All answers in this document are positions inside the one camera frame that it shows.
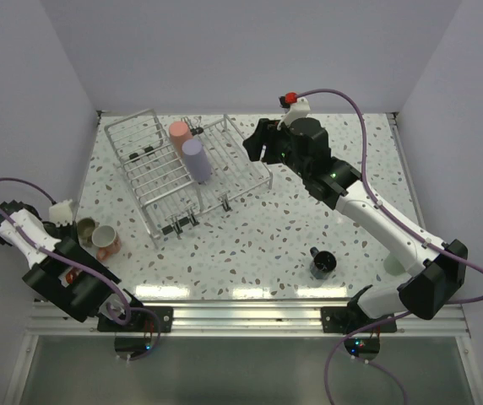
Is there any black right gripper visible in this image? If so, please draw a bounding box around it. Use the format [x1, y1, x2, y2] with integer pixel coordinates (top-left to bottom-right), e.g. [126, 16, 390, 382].
[243, 118, 310, 179]

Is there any grey beige mug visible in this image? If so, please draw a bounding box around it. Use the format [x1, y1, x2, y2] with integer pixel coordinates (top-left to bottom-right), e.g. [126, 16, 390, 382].
[76, 218, 97, 247]

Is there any pink textured mug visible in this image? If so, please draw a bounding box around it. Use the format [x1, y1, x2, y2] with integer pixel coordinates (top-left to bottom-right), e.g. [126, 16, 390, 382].
[91, 225, 122, 262]

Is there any dark blue glazed mug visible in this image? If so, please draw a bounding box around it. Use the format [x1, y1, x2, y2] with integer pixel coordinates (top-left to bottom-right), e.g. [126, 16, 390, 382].
[310, 247, 337, 280]

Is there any light green tumbler cup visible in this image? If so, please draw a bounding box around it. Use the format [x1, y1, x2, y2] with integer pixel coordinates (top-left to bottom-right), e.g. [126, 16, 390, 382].
[383, 253, 405, 276]

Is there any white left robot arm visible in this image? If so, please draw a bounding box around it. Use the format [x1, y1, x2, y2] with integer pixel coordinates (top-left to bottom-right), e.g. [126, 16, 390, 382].
[0, 200, 147, 332]

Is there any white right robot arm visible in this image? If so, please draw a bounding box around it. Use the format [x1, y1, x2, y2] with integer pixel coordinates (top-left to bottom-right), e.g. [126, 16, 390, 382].
[242, 117, 468, 333]

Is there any lilac tumbler cup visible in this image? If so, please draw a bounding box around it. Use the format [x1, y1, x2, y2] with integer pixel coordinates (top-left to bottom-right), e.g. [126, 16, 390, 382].
[182, 138, 212, 183]

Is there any pink tumbler cup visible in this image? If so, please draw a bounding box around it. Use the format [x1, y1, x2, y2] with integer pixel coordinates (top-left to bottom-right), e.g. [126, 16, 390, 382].
[168, 121, 193, 156]

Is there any metal wire dish rack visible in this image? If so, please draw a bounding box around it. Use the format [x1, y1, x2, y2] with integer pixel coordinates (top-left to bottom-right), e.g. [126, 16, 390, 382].
[104, 109, 273, 242]

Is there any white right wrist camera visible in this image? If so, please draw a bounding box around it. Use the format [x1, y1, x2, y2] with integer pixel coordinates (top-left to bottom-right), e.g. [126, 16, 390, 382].
[278, 92, 311, 128]

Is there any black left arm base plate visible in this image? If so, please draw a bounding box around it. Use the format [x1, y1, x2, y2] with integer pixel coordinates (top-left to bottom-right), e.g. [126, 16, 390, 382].
[96, 306, 174, 333]

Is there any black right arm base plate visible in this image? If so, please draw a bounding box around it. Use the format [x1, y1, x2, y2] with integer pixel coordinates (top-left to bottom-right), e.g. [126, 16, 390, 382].
[320, 306, 393, 335]

